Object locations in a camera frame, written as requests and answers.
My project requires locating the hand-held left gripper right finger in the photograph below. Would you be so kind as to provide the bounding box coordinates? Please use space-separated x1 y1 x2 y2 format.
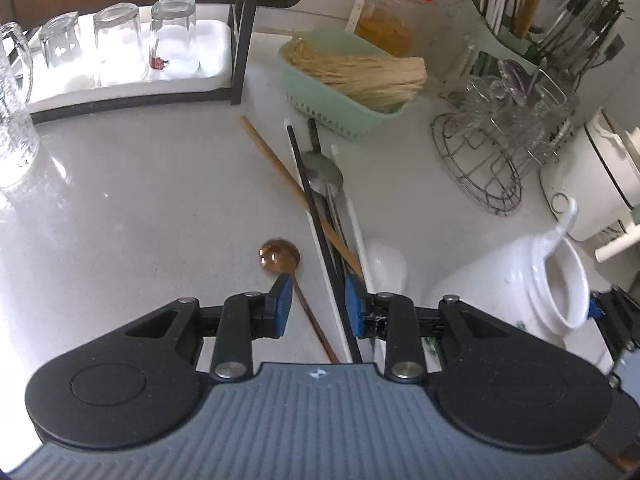
344 275 507 385

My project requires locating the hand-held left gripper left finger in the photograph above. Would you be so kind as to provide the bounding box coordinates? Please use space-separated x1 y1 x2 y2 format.
124 274 294 382

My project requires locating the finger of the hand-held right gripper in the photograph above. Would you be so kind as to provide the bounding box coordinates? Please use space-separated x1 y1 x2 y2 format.
588 284 640 357

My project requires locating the white chopstick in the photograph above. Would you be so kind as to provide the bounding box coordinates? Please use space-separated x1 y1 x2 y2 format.
329 144 377 361
283 118 352 364

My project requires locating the brown wooden spoon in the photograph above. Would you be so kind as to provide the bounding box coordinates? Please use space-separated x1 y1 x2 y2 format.
259 238 342 365

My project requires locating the white ceramic jar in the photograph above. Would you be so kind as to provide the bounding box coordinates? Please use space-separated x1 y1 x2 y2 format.
427 199 617 378

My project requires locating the metal spoon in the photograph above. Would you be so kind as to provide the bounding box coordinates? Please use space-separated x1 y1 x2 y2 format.
304 151 353 281

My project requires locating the wooden chopstick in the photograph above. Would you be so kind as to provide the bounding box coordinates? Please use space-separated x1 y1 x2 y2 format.
241 116 365 281

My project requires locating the white electric cooker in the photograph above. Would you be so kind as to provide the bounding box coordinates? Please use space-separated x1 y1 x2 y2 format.
539 107 640 264

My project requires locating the green plastic basket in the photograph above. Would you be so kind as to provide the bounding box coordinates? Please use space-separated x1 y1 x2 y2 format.
277 26 422 142

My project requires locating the clear stemmed glass cup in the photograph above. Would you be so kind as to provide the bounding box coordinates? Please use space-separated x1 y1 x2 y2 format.
450 76 503 128
492 95 548 158

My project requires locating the bundle of thin wooden sticks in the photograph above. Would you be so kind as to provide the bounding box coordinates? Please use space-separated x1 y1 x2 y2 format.
286 40 429 111

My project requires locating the purple glass cup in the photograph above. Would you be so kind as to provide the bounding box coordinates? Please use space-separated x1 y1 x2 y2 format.
497 57 533 106

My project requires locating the white tray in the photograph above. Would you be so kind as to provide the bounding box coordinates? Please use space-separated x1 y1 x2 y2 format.
25 2 236 116

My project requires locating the green cutlery holder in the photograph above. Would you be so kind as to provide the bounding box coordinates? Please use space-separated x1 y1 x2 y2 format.
467 0 553 81

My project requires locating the black metal shelf rack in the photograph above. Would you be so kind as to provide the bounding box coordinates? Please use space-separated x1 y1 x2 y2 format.
27 0 273 127

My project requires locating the tall clear glass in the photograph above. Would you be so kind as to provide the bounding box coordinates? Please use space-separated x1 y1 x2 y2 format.
425 0 483 103

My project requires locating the row of hanging kitchen tools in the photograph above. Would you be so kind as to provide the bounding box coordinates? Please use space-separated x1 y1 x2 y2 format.
539 0 627 78

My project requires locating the red lid plastic jar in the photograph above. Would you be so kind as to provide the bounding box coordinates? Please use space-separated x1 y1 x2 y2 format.
345 0 437 58

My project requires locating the bunch of assorted chopsticks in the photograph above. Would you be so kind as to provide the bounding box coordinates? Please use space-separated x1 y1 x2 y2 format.
472 0 544 41

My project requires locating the clear drinking glass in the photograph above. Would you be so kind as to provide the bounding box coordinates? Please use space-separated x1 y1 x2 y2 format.
93 2 152 87
38 13 84 70

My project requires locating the textured glass pitcher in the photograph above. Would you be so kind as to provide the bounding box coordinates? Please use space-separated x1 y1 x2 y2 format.
0 21 41 189

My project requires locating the round wire cup rack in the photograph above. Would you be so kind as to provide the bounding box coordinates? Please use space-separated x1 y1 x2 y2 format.
430 110 581 217

